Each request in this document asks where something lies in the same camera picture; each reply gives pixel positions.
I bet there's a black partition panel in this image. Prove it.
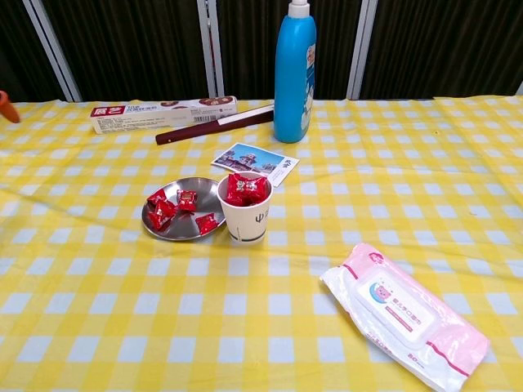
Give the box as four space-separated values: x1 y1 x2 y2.
359 0 523 99
0 0 69 105
216 0 369 101
38 0 213 103

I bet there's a round steel plate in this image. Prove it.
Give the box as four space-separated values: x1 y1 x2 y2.
141 176 226 242

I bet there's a building photo postcard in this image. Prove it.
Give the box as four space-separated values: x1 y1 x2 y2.
210 142 301 188

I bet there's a dark red folded fan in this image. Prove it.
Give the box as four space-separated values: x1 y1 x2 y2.
154 104 275 146

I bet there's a blue pump bottle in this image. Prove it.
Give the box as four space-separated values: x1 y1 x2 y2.
272 0 318 144

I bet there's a pink wet wipes pack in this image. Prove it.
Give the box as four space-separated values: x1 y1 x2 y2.
320 242 490 392

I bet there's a white paper cup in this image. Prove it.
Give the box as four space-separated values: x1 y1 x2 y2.
216 171 274 245

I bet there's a yellow white checkered tablecloth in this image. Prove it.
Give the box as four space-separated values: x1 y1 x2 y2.
0 96 523 392

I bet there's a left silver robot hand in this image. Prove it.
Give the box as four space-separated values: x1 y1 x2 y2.
0 90 21 124

